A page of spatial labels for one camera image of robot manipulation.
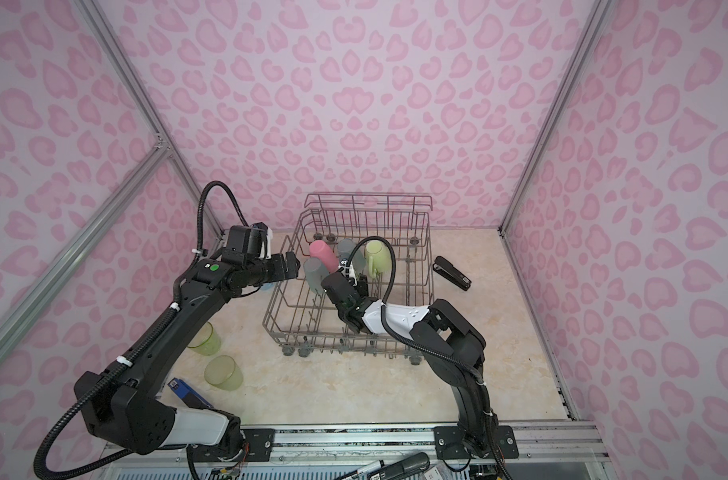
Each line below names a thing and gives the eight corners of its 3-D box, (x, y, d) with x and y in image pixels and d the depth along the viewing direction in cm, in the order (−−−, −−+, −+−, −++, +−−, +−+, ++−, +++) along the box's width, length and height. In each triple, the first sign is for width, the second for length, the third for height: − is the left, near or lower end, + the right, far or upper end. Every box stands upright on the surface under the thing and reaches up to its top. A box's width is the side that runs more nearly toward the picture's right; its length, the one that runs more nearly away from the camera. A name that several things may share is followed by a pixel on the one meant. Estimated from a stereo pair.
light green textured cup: (216, 392, 84) (200, 380, 76) (223, 368, 88) (209, 355, 80) (243, 391, 84) (229, 380, 76) (249, 368, 88) (237, 355, 80)
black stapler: (430, 268, 111) (432, 260, 107) (436, 262, 113) (438, 254, 109) (465, 292, 104) (468, 285, 100) (471, 286, 106) (474, 278, 102)
